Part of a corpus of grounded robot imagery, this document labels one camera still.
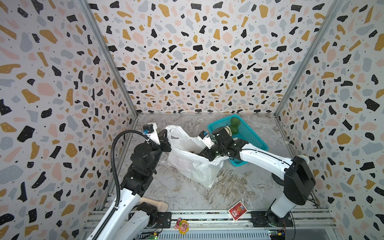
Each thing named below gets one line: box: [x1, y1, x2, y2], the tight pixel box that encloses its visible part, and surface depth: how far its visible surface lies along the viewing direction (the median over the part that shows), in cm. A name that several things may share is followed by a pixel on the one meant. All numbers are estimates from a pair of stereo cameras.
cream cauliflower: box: [223, 126, 232, 135], surface depth 108 cm
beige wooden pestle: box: [139, 196, 169, 213], surface depth 76 cm
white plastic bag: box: [165, 125, 230, 188], surface depth 78 cm
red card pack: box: [227, 200, 248, 222], surface depth 78 cm
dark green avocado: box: [230, 117, 241, 127], surface depth 108 cm
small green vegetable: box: [230, 124, 239, 135], surface depth 108 cm
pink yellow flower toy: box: [174, 217, 190, 235], surface depth 71 cm
